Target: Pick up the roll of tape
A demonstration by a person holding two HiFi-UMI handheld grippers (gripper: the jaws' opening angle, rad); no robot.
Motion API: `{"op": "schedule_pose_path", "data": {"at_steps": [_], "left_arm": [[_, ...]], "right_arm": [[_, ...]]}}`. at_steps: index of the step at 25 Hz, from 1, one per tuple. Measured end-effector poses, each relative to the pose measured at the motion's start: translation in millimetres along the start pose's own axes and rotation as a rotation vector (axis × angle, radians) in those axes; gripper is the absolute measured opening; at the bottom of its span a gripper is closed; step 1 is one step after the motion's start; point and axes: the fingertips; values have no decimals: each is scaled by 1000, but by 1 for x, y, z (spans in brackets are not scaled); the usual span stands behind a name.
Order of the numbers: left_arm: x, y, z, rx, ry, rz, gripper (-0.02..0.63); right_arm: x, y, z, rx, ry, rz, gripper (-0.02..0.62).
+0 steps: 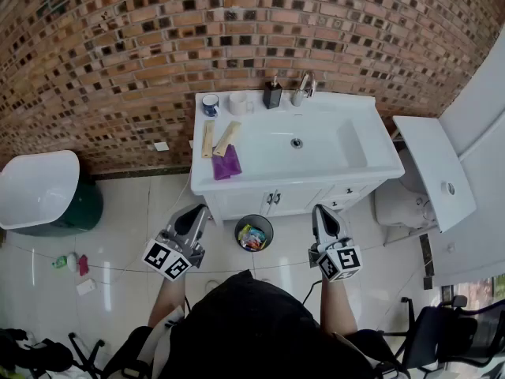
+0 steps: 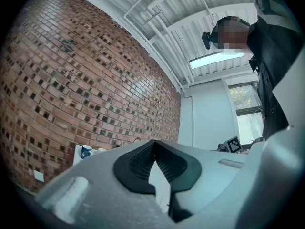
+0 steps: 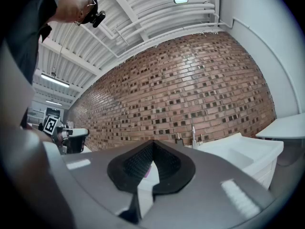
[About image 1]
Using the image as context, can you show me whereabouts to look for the dark green container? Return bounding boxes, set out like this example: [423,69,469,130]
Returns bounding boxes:
[15,179,104,237]

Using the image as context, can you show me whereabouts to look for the white square table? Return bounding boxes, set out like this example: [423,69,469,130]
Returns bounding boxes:
[392,115,477,235]

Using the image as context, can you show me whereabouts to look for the person's black shirt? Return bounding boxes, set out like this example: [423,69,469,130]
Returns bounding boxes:
[104,269,407,379]

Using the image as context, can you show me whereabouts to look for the white vanity cabinet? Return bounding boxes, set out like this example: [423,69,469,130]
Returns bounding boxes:
[204,178,386,223]

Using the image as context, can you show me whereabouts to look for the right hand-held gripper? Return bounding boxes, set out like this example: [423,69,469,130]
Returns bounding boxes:
[307,205,364,283]

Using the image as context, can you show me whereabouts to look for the person's left forearm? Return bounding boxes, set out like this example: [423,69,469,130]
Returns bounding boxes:
[147,275,189,330]

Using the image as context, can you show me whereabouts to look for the white mug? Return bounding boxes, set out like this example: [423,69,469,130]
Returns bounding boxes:
[229,91,255,116]

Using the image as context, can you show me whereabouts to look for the blue white jar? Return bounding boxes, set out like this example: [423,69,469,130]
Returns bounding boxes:
[202,93,220,118]

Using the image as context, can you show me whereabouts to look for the person's right forearm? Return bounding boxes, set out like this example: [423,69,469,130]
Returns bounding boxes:
[319,278,359,334]

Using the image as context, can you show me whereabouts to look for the white harness strap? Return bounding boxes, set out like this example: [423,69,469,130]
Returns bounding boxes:
[151,305,186,379]
[370,359,399,379]

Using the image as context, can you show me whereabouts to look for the white toilet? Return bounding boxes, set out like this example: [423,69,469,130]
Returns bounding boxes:
[373,148,440,237]

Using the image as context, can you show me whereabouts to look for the chrome faucet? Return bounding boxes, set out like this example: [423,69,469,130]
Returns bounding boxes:
[290,70,316,107]

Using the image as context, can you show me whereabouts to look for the purple cloth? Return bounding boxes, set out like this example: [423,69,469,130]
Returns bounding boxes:
[211,144,242,181]

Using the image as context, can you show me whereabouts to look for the colourful wrappers in bin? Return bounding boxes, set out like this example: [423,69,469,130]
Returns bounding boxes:
[238,223,266,251]

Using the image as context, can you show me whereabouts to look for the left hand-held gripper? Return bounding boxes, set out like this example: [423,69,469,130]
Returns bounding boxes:
[140,203,211,283]

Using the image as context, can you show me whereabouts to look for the white bathtub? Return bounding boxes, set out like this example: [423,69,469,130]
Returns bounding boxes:
[0,150,81,231]

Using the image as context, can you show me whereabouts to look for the white flat box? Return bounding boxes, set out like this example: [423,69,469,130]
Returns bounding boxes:
[76,278,98,296]

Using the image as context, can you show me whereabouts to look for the black mesh trash bin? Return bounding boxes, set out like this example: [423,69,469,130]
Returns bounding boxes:
[234,214,275,253]

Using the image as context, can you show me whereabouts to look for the black mesh office chair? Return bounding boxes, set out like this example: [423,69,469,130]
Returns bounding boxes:
[394,295,505,374]

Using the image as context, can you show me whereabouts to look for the black soap dispenser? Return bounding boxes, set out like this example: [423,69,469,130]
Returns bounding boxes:
[263,75,283,110]

